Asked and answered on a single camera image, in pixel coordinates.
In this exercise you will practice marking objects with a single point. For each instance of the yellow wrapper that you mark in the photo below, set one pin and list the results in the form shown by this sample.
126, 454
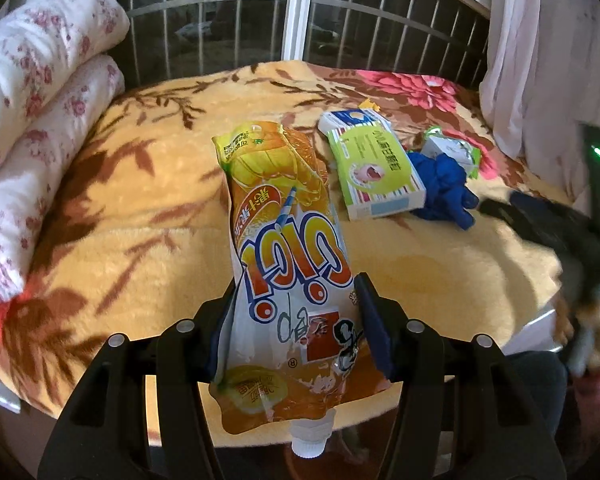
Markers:
368, 106

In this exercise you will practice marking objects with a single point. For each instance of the green snack wrapper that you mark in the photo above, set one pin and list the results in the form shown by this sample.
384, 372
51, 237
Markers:
450, 147

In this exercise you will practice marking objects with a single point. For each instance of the metal window railing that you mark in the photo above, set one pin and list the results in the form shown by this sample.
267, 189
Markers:
380, 0

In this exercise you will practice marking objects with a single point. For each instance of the orange drink pouch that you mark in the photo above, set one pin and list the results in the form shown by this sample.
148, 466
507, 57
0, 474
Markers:
280, 260

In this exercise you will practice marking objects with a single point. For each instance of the white curtain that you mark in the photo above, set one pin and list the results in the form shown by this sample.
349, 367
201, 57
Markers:
540, 60

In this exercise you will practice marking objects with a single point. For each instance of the white window frame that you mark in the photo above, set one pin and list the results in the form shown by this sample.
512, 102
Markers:
297, 10

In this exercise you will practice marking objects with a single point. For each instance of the white floral folded quilt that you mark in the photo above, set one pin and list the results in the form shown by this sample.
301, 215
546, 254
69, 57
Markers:
40, 110

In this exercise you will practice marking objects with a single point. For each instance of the yellow floral blanket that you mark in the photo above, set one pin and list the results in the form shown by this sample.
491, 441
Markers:
155, 210

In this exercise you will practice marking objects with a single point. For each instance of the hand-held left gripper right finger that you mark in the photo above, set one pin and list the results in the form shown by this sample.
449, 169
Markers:
380, 332

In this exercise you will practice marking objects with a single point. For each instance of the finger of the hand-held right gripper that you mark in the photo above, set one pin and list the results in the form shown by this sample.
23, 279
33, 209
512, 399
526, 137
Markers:
497, 210

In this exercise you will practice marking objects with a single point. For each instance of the white bed frame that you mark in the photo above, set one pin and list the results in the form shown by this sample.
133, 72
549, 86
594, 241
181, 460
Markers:
535, 332

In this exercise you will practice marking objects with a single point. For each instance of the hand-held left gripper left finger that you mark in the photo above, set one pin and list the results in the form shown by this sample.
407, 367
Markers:
221, 345

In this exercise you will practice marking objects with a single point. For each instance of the blue glove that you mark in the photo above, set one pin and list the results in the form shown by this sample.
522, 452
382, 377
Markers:
440, 185

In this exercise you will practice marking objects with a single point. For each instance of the white blue striped box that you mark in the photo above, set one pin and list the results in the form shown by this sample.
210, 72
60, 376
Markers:
347, 119

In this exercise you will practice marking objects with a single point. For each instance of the green medicine box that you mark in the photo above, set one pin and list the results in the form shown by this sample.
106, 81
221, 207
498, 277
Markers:
375, 170

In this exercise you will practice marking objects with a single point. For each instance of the person's dark trouser leg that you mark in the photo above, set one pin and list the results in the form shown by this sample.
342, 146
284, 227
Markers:
535, 390

